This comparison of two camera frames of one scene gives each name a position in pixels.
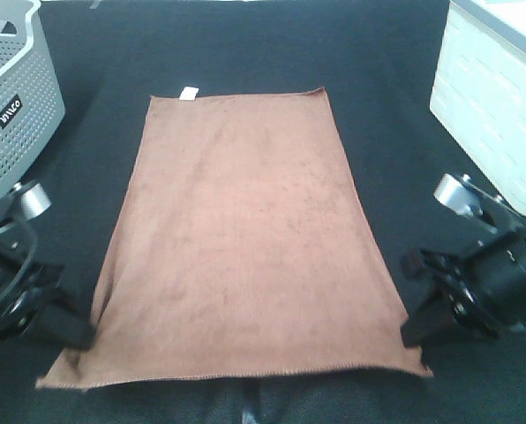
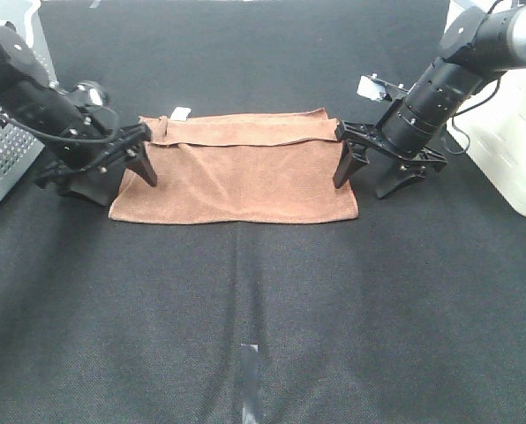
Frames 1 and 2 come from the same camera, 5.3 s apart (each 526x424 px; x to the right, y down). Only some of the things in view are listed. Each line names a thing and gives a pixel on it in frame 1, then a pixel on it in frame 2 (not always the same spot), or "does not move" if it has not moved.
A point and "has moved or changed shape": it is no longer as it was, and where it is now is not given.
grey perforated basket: [21, 106] does not move
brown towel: [243, 246] has moved or changed shape
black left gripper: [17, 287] to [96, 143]
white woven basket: [489, 90] does not move
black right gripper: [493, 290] to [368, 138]
